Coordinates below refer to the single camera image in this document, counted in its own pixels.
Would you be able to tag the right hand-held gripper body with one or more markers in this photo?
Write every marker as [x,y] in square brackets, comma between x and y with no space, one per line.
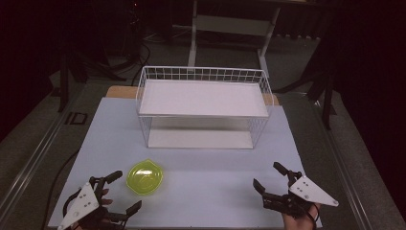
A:
[311,192]

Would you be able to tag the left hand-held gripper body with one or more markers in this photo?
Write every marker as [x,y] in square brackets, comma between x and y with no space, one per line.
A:
[83,202]

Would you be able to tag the yellow-green plastic bowl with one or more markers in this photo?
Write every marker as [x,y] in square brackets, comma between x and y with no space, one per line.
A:
[144,177]

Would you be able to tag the person's left hand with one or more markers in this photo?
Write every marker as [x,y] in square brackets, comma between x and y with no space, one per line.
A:
[106,202]

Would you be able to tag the person's right hand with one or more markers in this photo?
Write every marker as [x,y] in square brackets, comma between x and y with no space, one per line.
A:
[298,223]

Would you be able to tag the light blue table sheet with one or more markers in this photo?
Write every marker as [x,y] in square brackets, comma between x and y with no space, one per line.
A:
[204,179]

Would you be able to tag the wooden table board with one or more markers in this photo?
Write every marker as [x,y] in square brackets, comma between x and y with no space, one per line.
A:
[121,92]

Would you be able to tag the black metal stand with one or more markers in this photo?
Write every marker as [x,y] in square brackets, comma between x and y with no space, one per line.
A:
[63,80]
[325,96]

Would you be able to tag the metal floor rail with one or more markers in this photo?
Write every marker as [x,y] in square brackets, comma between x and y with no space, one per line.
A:
[35,159]
[344,172]

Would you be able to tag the white metal desk frame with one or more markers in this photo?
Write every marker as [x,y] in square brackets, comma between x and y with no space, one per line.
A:
[233,25]

